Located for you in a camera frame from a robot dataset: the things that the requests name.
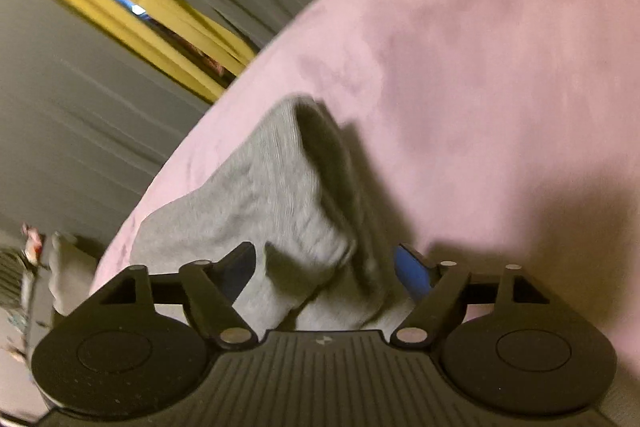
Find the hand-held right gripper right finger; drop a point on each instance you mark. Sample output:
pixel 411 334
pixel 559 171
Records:
pixel 413 276

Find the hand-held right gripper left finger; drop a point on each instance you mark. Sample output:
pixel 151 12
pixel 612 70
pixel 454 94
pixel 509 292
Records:
pixel 239 268

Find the pink bed sheet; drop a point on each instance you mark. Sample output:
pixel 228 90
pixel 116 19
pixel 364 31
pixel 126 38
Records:
pixel 475 97

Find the grey sweat pants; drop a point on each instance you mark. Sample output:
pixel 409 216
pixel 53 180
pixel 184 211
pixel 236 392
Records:
pixel 280 217

